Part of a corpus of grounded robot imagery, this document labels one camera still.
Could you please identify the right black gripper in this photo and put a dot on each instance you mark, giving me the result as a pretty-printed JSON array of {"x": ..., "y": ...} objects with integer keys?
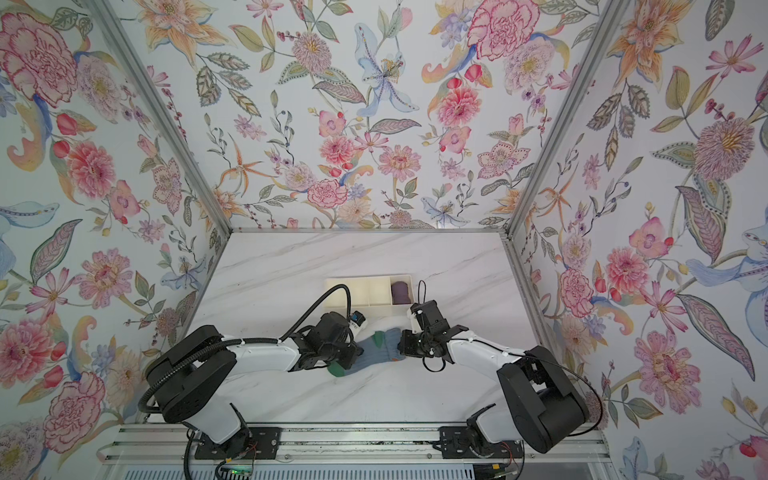
[{"x": 406, "y": 344}]

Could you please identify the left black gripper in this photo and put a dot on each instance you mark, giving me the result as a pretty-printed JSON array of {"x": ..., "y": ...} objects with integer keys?
[{"x": 352, "y": 354}]

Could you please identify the blue orange green sock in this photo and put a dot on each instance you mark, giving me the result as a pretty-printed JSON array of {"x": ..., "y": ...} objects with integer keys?
[{"x": 380, "y": 348}]

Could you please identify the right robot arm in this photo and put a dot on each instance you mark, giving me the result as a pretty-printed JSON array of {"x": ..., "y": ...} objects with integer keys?
[{"x": 541, "y": 406}]

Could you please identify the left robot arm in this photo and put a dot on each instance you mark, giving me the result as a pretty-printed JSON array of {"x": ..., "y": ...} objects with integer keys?
[{"x": 183, "y": 383}]

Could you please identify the rolled purple sock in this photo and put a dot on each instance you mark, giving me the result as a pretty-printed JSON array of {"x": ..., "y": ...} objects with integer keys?
[{"x": 400, "y": 293}]

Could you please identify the cream divided organizer tray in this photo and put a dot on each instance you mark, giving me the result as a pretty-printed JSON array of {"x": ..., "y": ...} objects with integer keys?
[{"x": 372, "y": 295}]

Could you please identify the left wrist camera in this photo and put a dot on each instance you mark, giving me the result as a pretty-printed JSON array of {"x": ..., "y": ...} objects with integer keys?
[{"x": 357, "y": 318}]

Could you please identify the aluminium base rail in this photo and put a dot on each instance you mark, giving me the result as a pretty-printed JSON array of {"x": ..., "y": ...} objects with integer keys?
[{"x": 333, "y": 443}]

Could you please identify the right aluminium corner post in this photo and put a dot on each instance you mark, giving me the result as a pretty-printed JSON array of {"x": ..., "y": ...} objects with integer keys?
[{"x": 606, "y": 26}]

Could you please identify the aluminium corner post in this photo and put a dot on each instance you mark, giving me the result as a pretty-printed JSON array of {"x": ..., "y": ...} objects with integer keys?
[
  {"x": 606, "y": 26},
  {"x": 116, "y": 37}
]

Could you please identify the left aluminium corner post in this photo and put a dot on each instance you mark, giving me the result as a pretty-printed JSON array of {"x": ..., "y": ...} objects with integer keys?
[{"x": 116, "y": 37}]

